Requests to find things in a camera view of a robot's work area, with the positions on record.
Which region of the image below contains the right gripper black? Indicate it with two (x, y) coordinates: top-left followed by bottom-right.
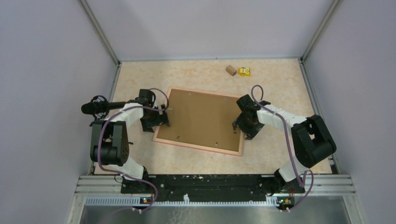
(232, 112), (264, 140)

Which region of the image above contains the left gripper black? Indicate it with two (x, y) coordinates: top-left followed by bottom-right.
(140, 104), (170, 133)

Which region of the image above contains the wooden picture frame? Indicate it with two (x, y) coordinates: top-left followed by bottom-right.
(152, 87), (245, 157)

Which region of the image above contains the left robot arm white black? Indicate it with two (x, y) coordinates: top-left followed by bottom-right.
(81, 88), (170, 193)

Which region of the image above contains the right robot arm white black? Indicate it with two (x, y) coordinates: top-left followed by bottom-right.
(232, 95), (337, 192)

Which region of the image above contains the yellow toy block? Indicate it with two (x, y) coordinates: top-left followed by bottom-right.
(238, 67), (251, 76)

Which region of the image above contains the black microphone orange tip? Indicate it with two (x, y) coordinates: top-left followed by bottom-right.
(81, 95), (126, 121)

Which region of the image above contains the small wooden block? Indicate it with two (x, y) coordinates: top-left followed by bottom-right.
(226, 65), (237, 76)

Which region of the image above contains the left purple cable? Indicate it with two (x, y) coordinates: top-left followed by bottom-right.
(97, 88), (170, 213)

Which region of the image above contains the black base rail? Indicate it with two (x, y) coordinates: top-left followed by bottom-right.
(120, 174), (305, 203)

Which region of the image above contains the white cable duct strip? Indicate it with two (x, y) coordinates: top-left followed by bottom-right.
(85, 195), (279, 207)

